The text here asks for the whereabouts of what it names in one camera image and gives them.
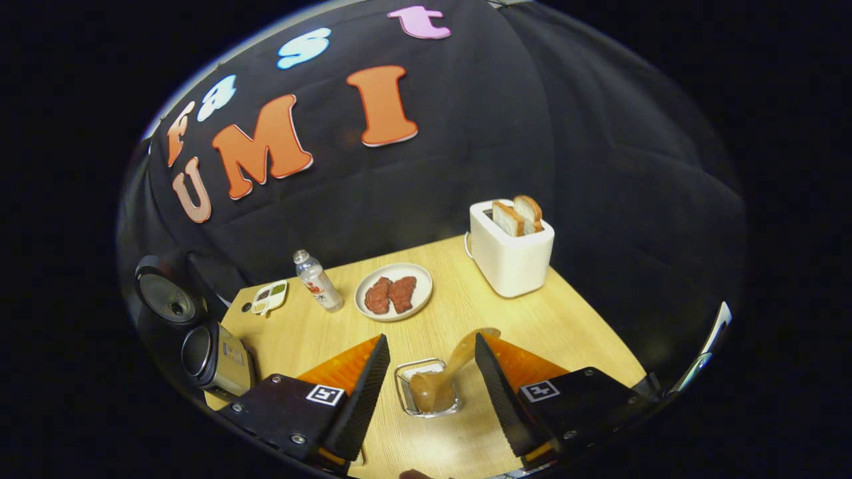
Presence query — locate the small white divided dish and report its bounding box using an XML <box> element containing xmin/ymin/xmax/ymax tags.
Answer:
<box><xmin>251</xmin><ymin>280</ymin><xmax>289</xmax><ymax>316</ymax></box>

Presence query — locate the clear drink bottle red label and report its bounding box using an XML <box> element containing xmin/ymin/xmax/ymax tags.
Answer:
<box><xmin>294</xmin><ymin>249</ymin><xmax>345</xmax><ymax>313</ymax></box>

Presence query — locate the toast slice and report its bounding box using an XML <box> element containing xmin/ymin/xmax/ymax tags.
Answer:
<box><xmin>513</xmin><ymin>195</ymin><xmax>544</xmax><ymax>235</ymax></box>
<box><xmin>491</xmin><ymin>201</ymin><xmax>527</xmax><ymax>238</ymax></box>

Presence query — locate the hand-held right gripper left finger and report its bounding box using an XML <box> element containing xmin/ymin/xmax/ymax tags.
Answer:
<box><xmin>216</xmin><ymin>334</ymin><xmax>391</xmax><ymax>470</ymax></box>

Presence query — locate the wooden spoon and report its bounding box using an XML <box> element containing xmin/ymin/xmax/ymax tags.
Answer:
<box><xmin>409</xmin><ymin>327</ymin><xmax>501</xmax><ymax>414</ymax></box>

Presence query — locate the white toaster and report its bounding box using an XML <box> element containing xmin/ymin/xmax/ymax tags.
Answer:
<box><xmin>464</xmin><ymin>198</ymin><xmax>555</xmax><ymax>298</ymax></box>

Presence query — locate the dark grey rice cooker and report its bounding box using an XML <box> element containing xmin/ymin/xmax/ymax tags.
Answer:
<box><xmin>133</xmin><ymin>255</ymin><xmax>257</xmax><ymax>400</ymax></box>

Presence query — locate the white round plate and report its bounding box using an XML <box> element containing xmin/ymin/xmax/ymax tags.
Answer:
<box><xmin>354</xmin><ymin>263</ymin><xmax>433</xmax><ymax>323</ymax></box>

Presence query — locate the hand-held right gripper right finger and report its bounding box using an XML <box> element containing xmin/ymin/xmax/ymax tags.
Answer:
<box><xmin>474</xmin><ymin>333</ymin><xmax>656</xmax><ymax>470</ymax></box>

